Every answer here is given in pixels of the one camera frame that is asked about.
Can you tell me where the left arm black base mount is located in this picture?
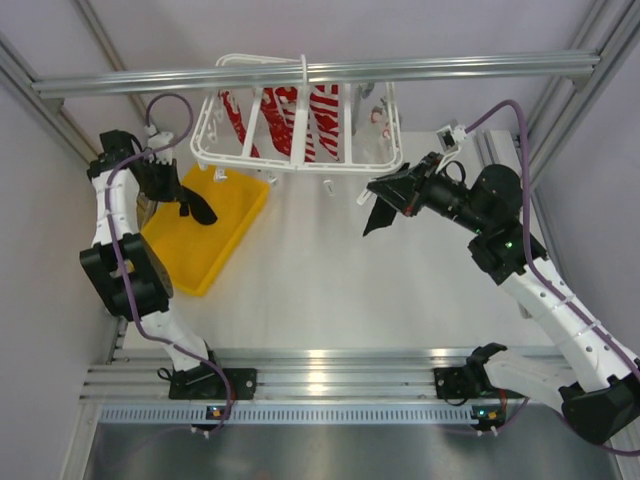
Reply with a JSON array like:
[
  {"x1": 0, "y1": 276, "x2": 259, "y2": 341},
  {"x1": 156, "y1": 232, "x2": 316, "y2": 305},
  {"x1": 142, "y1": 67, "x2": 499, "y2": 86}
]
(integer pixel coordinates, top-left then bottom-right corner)
[{"x1": 157, "y1": 364, "x2": 257, "y2": 400}]

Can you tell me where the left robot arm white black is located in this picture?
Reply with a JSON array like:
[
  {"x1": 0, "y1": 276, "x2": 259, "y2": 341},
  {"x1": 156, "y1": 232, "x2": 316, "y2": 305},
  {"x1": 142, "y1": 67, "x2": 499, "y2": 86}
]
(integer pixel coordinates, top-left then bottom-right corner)
[{"x1": 79, "y1": 130, "x2": 226, "y2": 397}]

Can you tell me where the white sock red trim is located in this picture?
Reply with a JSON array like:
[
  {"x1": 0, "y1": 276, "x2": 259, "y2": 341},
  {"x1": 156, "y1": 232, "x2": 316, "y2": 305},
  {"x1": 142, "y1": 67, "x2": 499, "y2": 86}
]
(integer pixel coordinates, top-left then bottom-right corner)
[{"x1": 351, "y1": 99, "x2": 399, "y2": 165}]

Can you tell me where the aluminium top crossbar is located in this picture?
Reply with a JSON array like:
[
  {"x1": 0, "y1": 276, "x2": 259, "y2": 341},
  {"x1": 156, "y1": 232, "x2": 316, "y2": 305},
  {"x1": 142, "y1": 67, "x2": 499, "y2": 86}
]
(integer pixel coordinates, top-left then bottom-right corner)
[{"x1": 31, "y1": 50, "x2": 601, "y2": 98}]

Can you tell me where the white hanger clip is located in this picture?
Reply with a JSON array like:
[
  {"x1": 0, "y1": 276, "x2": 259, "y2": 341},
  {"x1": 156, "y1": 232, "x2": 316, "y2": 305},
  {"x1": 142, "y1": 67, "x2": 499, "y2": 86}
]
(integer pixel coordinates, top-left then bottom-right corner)
[{"x1": 356, "y1": 189, "x2": 374, "y2": 206}]

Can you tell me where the black sock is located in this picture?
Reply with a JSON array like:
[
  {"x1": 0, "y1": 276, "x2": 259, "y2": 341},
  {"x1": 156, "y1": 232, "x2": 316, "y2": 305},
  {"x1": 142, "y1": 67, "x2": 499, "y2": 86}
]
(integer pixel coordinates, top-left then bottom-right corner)
[
  {"x1": 363, "y1": 196, "x2": 397, "y2": 237},
  {"x1": 179, "y1": 187, "x2": 218, "y2": 226}
]

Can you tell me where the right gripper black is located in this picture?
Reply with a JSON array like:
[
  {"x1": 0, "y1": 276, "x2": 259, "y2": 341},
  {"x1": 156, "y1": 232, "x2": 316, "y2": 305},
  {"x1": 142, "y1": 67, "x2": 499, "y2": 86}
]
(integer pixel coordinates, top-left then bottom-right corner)
[{"x1": 370, "y1": 151, "x2": 490, "y2": 235}]

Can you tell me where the white plastic clip hanger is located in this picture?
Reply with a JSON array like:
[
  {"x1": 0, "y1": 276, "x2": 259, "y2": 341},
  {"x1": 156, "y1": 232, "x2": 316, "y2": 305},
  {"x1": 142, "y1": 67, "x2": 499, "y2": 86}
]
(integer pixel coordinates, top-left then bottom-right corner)
[{"x1": 189, "y1": 82, "x2": 403, "y2": 177}]

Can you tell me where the red white striped sock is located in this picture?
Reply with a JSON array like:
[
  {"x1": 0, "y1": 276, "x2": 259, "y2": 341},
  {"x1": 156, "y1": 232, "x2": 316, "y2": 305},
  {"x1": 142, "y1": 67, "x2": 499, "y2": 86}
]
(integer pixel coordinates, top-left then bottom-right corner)
[{"x1": 309, "y1": 84, "x2": 340, "y2": 161}]

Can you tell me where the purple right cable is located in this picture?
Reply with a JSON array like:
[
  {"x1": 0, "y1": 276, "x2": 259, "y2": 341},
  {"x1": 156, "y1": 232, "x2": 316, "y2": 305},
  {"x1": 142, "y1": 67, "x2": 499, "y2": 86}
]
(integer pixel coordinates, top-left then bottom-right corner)
[{"x1": 467, "y1": 99, "x2": 640, "y2": 456}]

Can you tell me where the purple cable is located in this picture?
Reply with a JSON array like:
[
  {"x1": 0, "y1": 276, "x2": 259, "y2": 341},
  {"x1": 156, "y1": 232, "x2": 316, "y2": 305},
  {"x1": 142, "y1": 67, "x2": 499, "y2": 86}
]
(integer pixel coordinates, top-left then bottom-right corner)
[
  {"x1": 467, "y1": 99, "x2": 640, "y2": 456},
  {"x1": 107, "y1": 93, "x2": 235, "y2": 426}
]

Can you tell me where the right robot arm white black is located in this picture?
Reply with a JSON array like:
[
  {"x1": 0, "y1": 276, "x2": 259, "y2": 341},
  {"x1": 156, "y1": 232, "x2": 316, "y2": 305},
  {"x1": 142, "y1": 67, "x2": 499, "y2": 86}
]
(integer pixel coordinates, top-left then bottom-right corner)
[{"x1": 365, "y1": 152, "x2": 639, "y2": 445}]

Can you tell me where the yellow plastic tray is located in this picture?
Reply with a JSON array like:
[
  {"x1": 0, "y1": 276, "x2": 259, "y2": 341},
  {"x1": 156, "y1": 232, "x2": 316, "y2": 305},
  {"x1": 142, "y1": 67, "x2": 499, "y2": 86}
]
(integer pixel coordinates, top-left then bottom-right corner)
[{"x1": 142, "y1": 166, "x2": 270, "y2": 296}]

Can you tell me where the grey slotted cable duct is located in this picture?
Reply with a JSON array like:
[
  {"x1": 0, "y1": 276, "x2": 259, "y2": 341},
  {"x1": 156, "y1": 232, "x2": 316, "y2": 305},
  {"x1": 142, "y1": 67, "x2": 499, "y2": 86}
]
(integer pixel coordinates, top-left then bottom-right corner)
[{"x1": 99, "y1": 403, "x2": 507, "y2": 425}]

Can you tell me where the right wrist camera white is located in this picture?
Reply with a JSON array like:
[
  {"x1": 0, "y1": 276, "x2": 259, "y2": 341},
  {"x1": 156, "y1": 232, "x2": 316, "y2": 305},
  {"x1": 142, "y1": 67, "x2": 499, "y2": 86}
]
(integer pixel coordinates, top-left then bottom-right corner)
[{"x1": 435, "y1": 122, "x2": 468, "y2": 160}]

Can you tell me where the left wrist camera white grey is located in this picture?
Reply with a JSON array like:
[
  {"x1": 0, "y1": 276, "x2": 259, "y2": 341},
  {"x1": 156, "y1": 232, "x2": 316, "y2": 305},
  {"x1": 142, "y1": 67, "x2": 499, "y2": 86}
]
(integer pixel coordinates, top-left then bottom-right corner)
[{"x1": 144, "y1": 124, "x2": 177, "y2": 166}]

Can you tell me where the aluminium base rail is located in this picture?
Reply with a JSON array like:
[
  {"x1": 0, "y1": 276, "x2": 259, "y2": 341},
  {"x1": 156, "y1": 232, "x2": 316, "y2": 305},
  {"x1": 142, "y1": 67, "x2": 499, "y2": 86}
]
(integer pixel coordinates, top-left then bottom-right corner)
[{"x1": 80, "y1": 347, "x2": 472, "y2": 404}]

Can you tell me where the grey sock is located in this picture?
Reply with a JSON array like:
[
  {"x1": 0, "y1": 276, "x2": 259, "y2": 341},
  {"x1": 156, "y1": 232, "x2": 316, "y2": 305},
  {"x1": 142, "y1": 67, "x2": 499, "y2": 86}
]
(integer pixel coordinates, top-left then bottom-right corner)
[{"x1": 357, "y1": 82, "x2": 375, "y2": 100}]

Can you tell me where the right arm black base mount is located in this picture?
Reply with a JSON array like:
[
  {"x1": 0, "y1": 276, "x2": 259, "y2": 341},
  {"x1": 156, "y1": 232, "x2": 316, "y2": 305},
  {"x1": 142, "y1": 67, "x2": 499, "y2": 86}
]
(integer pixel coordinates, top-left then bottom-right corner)
[{"x1": 433, "y1": 365, "x2": 495, "y2": 401}]

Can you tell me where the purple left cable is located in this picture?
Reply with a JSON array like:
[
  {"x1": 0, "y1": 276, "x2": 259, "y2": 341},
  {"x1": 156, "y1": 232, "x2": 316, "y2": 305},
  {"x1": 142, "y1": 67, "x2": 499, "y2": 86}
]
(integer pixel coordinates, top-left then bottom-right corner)
[{"x1": 107, "y1": 93, "x2": 235, "y2": 426}]

